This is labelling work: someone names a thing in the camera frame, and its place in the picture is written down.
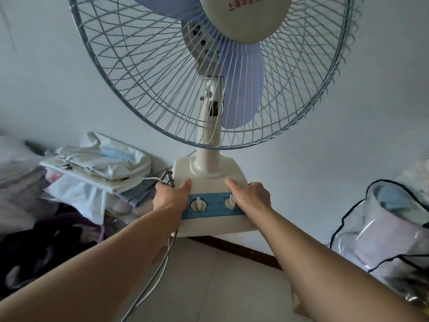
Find person's left hand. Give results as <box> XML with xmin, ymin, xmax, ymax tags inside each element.
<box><xmin>152</xmin><ymin>178</ymin><xmax>192</xmax><ymax>220</ymax></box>

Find person's right hand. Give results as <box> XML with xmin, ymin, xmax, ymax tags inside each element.
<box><xmin>225</xmin><ymin>178</ymin><xmax>272</xmax><ymax>219</ymax></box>

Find white electric fan blue blades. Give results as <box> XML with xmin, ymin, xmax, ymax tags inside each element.
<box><xmin>67</xmin><ymin>0</ymin><xmax>364</xmax><ymax>238</ymax></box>

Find person's right forearm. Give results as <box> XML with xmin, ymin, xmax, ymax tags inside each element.
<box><xmin>250</xmin><ymin>208</ymin><xmax>429</xmax><ymax>322</ymax></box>

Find person's left forearm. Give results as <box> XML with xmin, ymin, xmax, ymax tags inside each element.
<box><xmin>0</xmin><ymin>206</ymin><xmax>185</xmax><ymax>322</ymax></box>

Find white plastic bag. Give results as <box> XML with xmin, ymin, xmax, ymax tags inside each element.
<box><xmin>43</xmin><ymin>174</ymin><xmax>108</xmax><ymax>226</ymax></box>

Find clear bag with black trim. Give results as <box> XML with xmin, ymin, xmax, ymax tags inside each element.
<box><xmin>328</xmin><ymin>179</ymin><xmax>429</xmax><ymax>302</ymax></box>

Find pile of folded clothes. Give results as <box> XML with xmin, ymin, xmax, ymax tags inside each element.
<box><xmin>0</xmin><ymin>136</ymin><xmax>57</xmax><ymax>235</ymax></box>

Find white fan power cord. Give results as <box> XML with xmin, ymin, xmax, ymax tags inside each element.
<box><xmin>119</xmin><ymin>176</ymin><xmax>178</xmax><ymax>322</ymax></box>

